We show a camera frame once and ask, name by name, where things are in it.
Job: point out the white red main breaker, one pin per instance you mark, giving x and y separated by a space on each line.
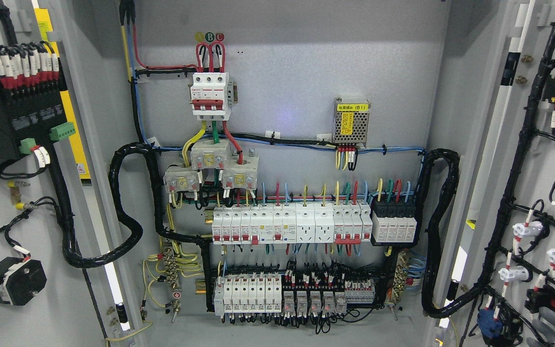
212 96

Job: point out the black meter rear housing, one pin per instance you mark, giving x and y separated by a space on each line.
29 117

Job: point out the white socket breaker row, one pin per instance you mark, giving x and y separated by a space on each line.
313 222

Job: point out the metal mesh power supply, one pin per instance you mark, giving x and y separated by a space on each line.
351 118

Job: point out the grey current transformers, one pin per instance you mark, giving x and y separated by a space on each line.
208 157

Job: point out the grey cabinet door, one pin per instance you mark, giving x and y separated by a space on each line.
497 109
76 307

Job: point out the black surge protector block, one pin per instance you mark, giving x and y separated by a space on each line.
394 223

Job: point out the relay terminal block row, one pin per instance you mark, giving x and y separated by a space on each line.
292 295

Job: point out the black selector switch rear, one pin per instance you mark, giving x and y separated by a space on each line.
20 280

